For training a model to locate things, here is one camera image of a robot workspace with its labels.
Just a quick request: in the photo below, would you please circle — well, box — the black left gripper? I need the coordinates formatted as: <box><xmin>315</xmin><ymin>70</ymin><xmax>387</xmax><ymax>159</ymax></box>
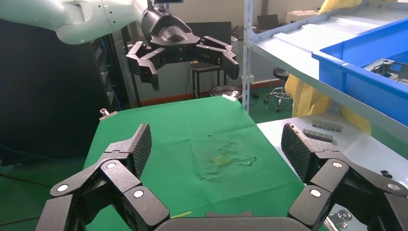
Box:
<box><xmin>126</xmin><ymin>8</ymin><xmax>240</xmax><ymax>92</ymax></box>

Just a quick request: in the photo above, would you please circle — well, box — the blue plastic bin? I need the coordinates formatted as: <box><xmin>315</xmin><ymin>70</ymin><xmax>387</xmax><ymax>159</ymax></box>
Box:
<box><xmin>311</xmin><ymin>17</ymin><xmax>408</xmax><ymax>127</ymax></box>

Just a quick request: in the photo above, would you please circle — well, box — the black equipment rack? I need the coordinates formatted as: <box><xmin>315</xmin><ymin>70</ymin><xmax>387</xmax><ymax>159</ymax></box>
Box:
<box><xmin>90</xmin><ymin>32</ymin><xmax>141</xmax><ymax>111</ymax></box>

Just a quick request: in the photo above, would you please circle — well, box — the large black cabinet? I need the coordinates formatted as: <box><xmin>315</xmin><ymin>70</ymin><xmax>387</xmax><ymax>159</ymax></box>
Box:
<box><xmin>0</xmin><ymin>19</ymin><xmax>111</xmax><ymax>167</ymax></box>

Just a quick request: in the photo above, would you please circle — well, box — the grey metal shelf rack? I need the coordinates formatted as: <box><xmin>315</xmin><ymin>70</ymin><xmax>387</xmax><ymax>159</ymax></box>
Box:
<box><xmin>242</xmin><ymin>0</ymin><xmax>408</xmax><ymax>144</ymax></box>

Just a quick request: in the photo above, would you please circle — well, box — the blue floor cable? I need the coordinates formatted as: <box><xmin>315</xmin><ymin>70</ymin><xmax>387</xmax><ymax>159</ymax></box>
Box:
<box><xmin>0</xmin><ymin>145</ymin><xmax>84</xmax><ymax>163</ymax></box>

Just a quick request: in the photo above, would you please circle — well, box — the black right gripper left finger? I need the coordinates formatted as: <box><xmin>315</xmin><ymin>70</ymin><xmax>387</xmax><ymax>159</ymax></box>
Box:
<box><xmin>36</xmin><ymin>123</ymin><xmax>170</xmax><ymax>231</ymax></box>

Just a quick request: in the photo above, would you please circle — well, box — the black stool with chrome base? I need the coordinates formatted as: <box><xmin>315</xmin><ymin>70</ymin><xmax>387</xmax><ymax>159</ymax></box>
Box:
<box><xmin>264</xmin><ymin>67</ymin><xmax>291</xmax><ymax>113</ymax></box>

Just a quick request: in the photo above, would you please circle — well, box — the white box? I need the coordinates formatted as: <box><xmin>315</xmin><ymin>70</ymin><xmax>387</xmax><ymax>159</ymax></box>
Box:
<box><xmin>285</xmin><ymin>9</ymin><xmax>319</xmax><ymax>25</ymax></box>

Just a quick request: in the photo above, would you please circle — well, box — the round black stool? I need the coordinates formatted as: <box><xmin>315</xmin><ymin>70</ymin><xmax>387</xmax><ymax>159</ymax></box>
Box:
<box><xmin>208</xmin><ymin>85</ymin><xmax>243</xmax><ymax>100</ymax></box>

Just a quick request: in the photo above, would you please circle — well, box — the dark laptop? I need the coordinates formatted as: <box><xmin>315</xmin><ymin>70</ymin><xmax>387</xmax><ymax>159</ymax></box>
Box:
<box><xmin>256</xmin><ymin>14</ymin><xmax>281</xmax><ymax>33</ymax></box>

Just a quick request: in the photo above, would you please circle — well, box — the silver binder clip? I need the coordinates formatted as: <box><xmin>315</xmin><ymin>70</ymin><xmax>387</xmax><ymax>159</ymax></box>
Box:
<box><xmin>323</xmin><ymin>209</ymin><xmax>353</xmax><ymax>231</ymax></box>
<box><xmin>99</xmin><ymin>108</ymin><xmax>118</xmax><ymax>121</ymax></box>
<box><xmin>222</xmin><ymin>90</ymin><xmax>240</xmax><ymax>102</ymax></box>

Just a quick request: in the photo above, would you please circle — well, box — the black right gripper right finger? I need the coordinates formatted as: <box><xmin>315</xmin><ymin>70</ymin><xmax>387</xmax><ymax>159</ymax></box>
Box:
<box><xmin>281</xmin><ymin>122</ymin><xmax>408</xmax><ymax>231</ymax></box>

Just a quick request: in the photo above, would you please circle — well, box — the grey metal clip strip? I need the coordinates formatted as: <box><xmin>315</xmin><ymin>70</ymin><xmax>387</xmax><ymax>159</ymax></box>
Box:
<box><xmin>302</xmin><ymin>128</ymin><xmax>334</xmax><ymax>143</ymax></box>
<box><xmin>311</xmin><ymin>119</ymin><xmax>344</xmax><ymax>131</ymax></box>

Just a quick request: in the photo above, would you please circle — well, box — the white ribbed shelf panel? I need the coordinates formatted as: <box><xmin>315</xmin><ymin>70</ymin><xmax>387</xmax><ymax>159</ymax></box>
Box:
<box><xmin>274</xmin><ymin>14</ymin><xmax>388</xmax><ymax>53</ymax></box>

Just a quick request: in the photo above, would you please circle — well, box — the green table cloth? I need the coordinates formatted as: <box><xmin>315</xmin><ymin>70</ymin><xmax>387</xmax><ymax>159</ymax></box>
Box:
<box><xmin>83</xmin><ymin>95</ymin><xmax>306</xmax><ymax>231</ymax></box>

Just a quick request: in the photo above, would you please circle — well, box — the yellow plastic sheet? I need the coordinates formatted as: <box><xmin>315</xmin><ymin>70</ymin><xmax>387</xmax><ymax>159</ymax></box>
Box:
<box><xmin>284</xmin><ymin>0</ymin><xmax>372</xmax><ymax>135</ymax></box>

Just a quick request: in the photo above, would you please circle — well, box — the black side table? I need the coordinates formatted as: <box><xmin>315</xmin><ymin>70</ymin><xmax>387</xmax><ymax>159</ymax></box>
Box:
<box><xmin>191</xmin><ymin>61</ymin><xmax>229</xmax><ymax>100</ymax></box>

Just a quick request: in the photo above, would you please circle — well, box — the grey sheet metal bracket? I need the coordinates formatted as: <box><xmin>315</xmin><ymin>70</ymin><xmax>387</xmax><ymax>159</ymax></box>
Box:
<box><xmin>387</xmin><ymin>75</ymin><xmax>408</xmax><ymax>87</ymax></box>
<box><xmin>363</xmin><ymin>58</ymin><xmax>408</xmax><ymax>77</ymax></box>

